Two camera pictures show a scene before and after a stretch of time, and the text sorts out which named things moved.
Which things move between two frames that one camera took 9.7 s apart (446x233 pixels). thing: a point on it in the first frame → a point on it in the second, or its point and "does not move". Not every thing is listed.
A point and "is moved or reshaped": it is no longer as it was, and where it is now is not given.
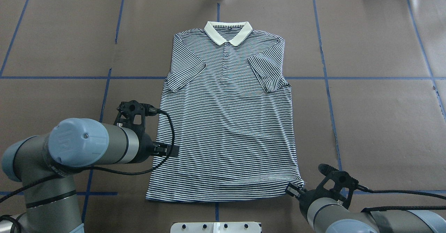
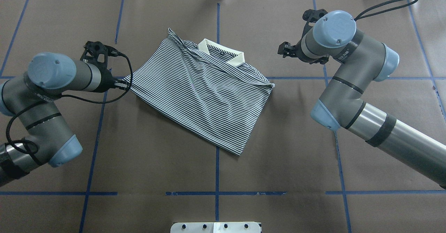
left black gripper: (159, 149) → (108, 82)
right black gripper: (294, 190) → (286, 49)
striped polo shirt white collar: (227, 94) is moved or reshaped
